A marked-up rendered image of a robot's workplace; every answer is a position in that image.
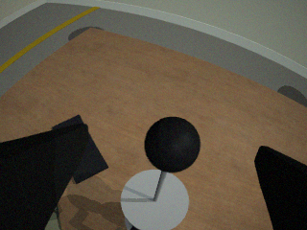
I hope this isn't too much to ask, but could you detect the glass french press with black knob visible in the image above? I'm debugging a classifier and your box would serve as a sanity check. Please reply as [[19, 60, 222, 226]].
[[120, 118, 201, 230]]

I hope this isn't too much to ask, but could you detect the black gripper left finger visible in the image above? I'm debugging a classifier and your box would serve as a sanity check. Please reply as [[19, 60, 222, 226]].
[[0, 123, 88, 230]]

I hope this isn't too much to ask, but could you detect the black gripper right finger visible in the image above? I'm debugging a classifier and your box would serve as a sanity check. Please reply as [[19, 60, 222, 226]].
[[254, 146, 307, 230]]

